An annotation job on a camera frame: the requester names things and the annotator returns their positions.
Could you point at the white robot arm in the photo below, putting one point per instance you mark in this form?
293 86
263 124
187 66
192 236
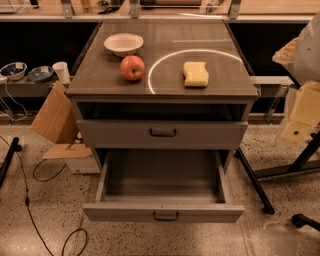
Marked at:
301 58

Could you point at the black stand leg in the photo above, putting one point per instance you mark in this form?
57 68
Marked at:
302 163

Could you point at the white paper cup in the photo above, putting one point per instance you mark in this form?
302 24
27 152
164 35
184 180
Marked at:
61 69

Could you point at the white bowl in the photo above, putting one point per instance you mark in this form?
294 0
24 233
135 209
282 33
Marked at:
123 44

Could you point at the blue bowl left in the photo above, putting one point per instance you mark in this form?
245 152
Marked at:
14 71

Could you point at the grey drawer cabinet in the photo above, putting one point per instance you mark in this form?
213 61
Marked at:
99 91

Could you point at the flat cardboard piece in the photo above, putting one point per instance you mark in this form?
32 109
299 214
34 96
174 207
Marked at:
68 151

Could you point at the yellow sponge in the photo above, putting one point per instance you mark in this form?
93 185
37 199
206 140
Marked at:
195 74

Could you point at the red apple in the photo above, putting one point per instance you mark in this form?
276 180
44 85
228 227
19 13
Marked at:
132 68

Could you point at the blue bowl right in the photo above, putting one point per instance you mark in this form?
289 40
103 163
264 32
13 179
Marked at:
41 74

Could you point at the closed top drawer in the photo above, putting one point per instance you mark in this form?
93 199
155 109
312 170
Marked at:
162 134

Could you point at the cardboard box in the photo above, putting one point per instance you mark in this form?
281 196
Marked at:
56 120

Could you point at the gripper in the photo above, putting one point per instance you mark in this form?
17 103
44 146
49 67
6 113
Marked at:
308 55

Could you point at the blue bowl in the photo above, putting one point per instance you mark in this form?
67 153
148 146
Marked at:
14 71
41 74

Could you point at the open middle drawer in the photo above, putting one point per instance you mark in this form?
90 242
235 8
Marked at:
163 186

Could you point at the black pole left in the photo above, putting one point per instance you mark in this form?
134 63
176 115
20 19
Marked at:
13 148

